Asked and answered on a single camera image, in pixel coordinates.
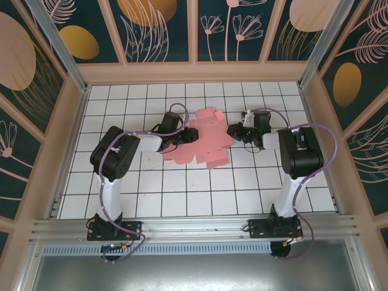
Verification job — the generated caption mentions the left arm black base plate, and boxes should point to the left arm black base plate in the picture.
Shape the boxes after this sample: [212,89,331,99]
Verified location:
[87,221,143,242]

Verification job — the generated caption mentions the grey table side rail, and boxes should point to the grey table side rail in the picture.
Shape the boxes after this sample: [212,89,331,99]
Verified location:
[45,86,92,219]
[298,84,346,216]

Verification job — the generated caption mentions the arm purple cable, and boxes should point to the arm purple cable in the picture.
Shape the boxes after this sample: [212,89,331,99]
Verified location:
[252,107,339,261]
[96,102,190,264]

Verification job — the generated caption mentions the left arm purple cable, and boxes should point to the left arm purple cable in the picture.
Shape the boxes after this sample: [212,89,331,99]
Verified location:
[96,102,190,264]

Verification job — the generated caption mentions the aluminium frame post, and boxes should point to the aluminium frame post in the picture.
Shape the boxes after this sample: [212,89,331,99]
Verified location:
[25,0,92,93]
[296,0,363,89]

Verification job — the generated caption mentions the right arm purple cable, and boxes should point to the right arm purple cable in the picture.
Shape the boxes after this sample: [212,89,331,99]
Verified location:
[252,107,339,261]

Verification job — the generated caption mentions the slotted grey cable duct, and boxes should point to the slotted grey cable duct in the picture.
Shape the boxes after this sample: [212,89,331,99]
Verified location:
[42,241,272,256]

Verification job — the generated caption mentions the grey sheet metal panel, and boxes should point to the grey sheet metal panel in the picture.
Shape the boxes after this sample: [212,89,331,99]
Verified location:
[18,239,376,291]

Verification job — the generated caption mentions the red yellow wire bundle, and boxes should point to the red yellow wire bundle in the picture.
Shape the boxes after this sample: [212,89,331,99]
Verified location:
[101,235,136,253]
[283,227,304,247]

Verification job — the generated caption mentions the aluminium mounting rail beam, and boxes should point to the aluminium mounting rail beam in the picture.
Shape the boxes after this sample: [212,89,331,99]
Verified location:
[28,215,360,243]

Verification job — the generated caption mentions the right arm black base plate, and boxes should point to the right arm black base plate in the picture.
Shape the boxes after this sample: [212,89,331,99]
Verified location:
[247,218,303,239]

